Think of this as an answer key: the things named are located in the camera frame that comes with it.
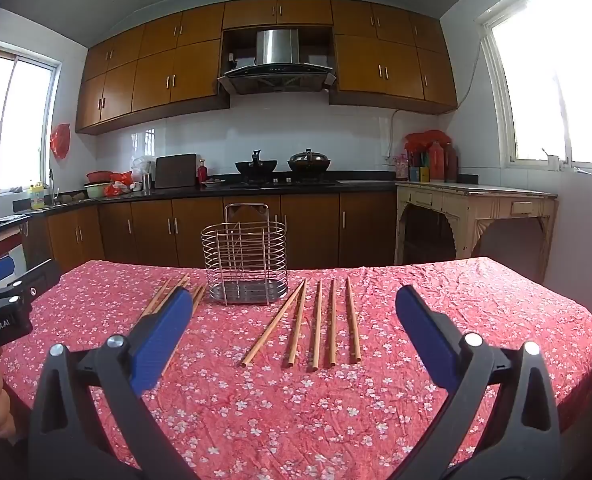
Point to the crumpled red plastic bag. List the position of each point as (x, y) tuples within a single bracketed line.
[(425, 139)]

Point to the black gas stove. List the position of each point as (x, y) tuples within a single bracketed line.
[(286, 182)]

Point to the pink package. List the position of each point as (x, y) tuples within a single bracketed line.
[(401, 169)]

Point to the red floral tablecloth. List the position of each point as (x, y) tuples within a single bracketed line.
[(286, 410)]

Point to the yellow detergent bottle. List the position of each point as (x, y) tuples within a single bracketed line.
[(37, 197)]

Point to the small red bottle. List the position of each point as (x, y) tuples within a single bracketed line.
[(202, 172)]

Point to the dark red bottle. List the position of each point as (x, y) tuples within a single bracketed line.
[(451, 165)]

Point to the white plastic bag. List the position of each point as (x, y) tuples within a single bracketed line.
[(141, 165)]

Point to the metal cup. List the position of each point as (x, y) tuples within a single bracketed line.
[(148, 182)]

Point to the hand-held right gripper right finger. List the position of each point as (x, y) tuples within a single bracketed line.
[(425, 340)]

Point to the small colourful boxes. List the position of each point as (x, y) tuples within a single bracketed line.
[(419, 174)]

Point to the black kitchen countertop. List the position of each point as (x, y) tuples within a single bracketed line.
[(176, 192)]

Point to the dark cutting board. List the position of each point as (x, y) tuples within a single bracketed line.
[(176, 171)]

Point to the wok with lid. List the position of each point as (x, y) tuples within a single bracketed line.
[(308, 162)]

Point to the steel range hood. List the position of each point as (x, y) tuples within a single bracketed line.
[(276, 45)]

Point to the red basin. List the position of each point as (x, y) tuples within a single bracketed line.
[(99, 176)]

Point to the large window with white frame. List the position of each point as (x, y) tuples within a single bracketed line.
[(550, 85)]

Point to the small brown wall cabinet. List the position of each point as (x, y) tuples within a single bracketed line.
[(276, 11)]

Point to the metal faucet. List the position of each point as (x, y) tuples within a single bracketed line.
[(52, 185)]

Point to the hanging red plastic bag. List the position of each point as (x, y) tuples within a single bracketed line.
[(61, 141)]

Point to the person's left hand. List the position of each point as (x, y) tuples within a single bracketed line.
[(3, 410)]

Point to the brown base cabinets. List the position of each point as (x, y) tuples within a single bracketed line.
[(316, 230)]

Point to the worn white wooden table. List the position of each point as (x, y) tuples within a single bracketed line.
[(475, 207)]

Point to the plate with food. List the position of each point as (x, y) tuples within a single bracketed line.
[(214, 182)]

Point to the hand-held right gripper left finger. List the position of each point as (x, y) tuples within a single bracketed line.
[(162, 340)]

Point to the wooden chopstick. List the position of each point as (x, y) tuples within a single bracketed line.
[(317, 325), (202, 294), (196, 299), (156, 297), (297, 323), (353, 321), (273, 323), (333, 322), (173, 286)]

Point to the pale green basin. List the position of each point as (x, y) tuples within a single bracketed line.
[(95, 190)]

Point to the tall red bottle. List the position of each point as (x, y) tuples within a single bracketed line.
[(435, 162)]

